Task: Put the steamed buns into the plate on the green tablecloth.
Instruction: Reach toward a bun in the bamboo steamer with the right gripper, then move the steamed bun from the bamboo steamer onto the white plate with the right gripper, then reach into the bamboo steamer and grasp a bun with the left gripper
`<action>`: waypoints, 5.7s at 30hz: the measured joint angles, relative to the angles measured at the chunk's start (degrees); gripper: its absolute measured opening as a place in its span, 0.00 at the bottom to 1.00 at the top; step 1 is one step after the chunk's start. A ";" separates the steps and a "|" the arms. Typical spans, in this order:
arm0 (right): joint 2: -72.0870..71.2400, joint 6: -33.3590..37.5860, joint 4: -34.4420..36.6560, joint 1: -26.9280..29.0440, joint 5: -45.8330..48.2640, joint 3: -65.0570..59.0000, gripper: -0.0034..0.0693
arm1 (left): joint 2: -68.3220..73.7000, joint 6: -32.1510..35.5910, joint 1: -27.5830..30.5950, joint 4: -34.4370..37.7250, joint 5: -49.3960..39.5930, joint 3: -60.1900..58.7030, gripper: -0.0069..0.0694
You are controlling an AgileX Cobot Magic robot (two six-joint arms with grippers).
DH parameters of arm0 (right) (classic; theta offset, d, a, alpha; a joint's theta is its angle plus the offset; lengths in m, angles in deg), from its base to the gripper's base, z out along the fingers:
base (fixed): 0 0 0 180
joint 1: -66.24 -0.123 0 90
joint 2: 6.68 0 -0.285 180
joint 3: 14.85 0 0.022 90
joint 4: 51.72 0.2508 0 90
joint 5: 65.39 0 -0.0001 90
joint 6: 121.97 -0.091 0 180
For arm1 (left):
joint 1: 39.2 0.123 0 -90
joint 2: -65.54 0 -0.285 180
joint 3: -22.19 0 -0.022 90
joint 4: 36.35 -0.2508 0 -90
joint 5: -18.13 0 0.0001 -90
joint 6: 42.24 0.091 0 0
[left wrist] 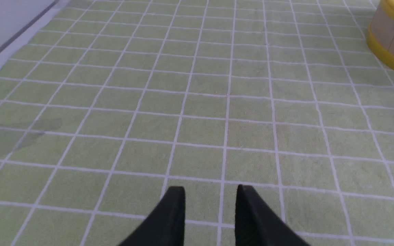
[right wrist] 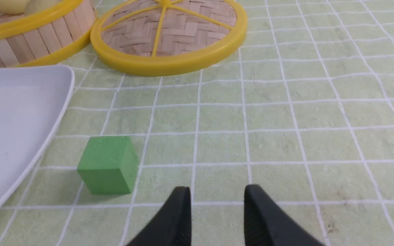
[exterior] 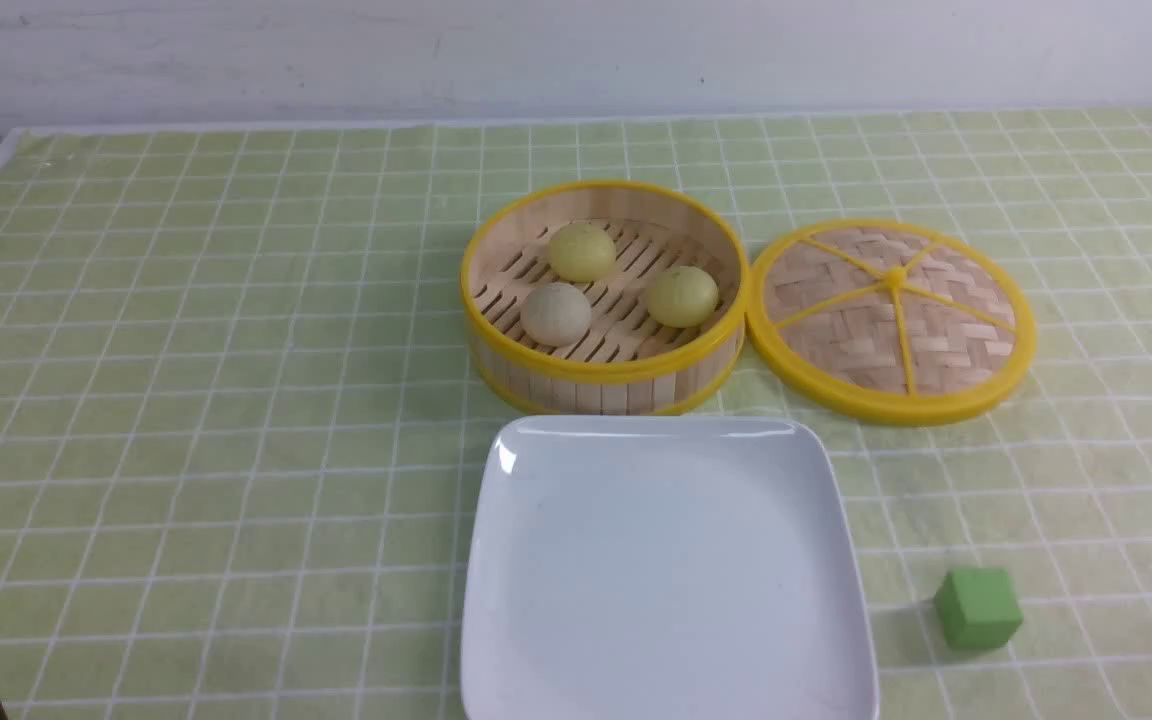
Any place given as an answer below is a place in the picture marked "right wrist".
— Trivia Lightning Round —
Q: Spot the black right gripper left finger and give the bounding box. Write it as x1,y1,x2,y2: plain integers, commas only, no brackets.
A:
127,186,192,246

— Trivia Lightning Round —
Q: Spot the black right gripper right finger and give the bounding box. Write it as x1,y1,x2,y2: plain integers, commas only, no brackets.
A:
244,184,323,246

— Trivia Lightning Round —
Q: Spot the pale yellow steamed bun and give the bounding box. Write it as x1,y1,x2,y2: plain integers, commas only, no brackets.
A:
24,0,60,15

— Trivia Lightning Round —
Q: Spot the white square plate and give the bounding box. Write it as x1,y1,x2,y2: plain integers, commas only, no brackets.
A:
0,65,75,207

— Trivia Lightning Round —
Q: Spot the green foam cube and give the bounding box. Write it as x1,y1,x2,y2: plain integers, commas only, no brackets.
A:
77,136,140,195

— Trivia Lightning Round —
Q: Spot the woven bamboo steamer lid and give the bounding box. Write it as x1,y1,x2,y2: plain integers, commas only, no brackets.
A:
90,0,247,77

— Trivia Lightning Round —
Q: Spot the bamboo steamer basket yellow rim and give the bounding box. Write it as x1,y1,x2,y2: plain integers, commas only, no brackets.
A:
0,0,97,68

